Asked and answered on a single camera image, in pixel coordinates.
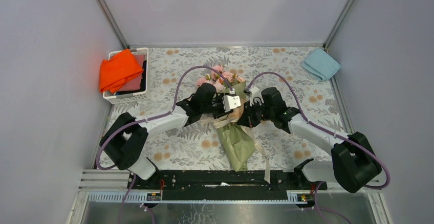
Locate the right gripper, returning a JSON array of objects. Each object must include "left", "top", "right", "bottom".
[{"left": 237, "top": 99, "right": 274, "bottom": 128}]

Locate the peach fake rose stem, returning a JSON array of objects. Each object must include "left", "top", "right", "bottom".
[{"left": 196, "top": 77, "right": 225, "bottom": 93}]

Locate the brown kraft wrapping paper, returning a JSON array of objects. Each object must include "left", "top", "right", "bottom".
[{"left": 212, "top": 82, "right": 256, "bottom": 171}]

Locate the pink fake rose stem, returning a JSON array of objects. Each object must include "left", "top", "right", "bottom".
[{"left": 210, "top": 65, "right": 224, "bottom": 80}]

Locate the fake rose stem with bud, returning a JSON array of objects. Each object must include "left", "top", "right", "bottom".
[{"left": 222, "top": 72, "right": 246, "bottom": 85}]

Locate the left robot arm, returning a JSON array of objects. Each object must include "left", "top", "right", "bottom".
[{"left": 98, "top": 83, "right": 241, "bottom": 189}]

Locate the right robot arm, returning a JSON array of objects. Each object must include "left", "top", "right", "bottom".
[{"left": 237, "top": 86, "right": 382, "bottom": 193}]

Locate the floral patterned table mat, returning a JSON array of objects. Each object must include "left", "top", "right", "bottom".
[{"left": 100, "top": 46, "right": 355, "bottom": 172}]

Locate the light blue cloth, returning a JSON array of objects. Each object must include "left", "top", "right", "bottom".
[{"left": 301, "top": 49, "right": 340, "bottom": 81}]

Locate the white plastic basket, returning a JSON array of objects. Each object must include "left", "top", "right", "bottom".
[{"left": 102, "top": 48, "right": 149, "bottom": 105}]

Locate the orange cloth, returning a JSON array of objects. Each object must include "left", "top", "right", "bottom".
[{"left": 99, "top": 49, "right": 144, "bottom": 93}]

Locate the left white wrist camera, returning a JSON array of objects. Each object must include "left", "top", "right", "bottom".
[{"left": 223, "top": 88, "right": 242, "bottom": 113}]

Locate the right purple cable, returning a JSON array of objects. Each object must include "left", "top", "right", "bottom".
[{"left": 245, "top": 71, "right": 391, "bottom": 224}]

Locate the purple cable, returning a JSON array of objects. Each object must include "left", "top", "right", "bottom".
[
  {"left": 95, "top": 65, "right": 236, "bottom": 224},
  {"left": 245, "top": 71, "right": 391, "bottom": 224}
]

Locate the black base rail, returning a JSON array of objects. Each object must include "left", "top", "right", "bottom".
[{"left": 127, "top": 166, "right": 327, "bottom": 202}]

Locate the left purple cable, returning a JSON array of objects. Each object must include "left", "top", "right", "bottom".
[{"left": 95, "top": 65, "right": 236, "bottom": 224}]

